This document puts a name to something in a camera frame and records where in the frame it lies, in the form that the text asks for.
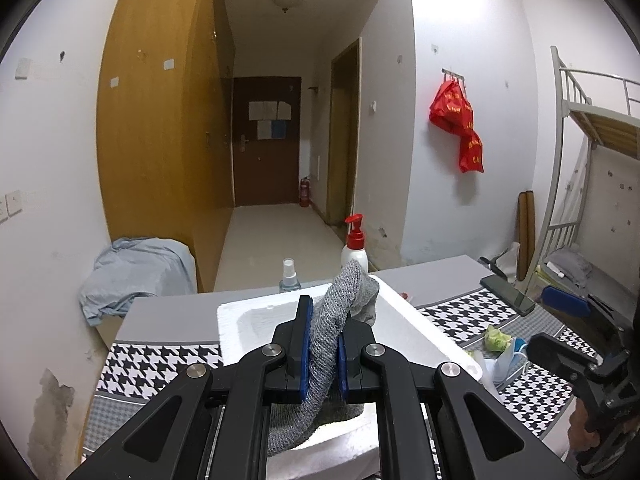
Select red fire extinguisher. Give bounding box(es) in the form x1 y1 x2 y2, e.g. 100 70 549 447
299 177 310 208

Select clear spray bottle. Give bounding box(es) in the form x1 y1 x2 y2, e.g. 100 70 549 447
279 258 302 292

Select grey knitted sock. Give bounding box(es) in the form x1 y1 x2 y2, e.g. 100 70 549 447
267 261 380 456

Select wall switch pair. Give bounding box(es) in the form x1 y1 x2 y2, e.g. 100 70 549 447
0 190 23 222

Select white styrofoam box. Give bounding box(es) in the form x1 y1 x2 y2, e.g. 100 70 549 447
216 271 485 480

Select wooden boards leaning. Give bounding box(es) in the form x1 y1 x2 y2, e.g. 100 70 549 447
516 191 536 282

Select black smartphone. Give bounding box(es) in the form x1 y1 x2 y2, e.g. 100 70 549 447
480 275 536 316

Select houndstooth table mat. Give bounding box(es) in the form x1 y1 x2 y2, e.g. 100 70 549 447
75 296 570 479

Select person's right hand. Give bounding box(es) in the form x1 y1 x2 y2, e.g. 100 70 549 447
567 399 600 453

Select green crumpled soft item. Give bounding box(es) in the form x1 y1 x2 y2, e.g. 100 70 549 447
484 325 512 353

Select white face mask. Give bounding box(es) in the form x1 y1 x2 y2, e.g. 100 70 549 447
471 338 528 392

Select ceiling lamp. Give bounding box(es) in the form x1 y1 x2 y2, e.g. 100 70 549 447
272 0 304 14

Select metal bunk bed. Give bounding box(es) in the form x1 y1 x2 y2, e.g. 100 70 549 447
521 47 639 318

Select dark brown entrance door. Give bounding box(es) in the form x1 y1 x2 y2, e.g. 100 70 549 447
231 76 302 207

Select red hanging bag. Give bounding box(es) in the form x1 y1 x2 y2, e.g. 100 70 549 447
428 74 484 174

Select wall hook rack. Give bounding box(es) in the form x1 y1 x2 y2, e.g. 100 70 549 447
440 68 465 82

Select side room door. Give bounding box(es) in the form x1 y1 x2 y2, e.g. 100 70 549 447
326 39 361 226

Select white lotion pump bottle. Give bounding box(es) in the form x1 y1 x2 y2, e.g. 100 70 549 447
341 214 369 273

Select light blue cloth pile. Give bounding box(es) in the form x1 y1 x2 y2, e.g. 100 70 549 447
78 237 198 326

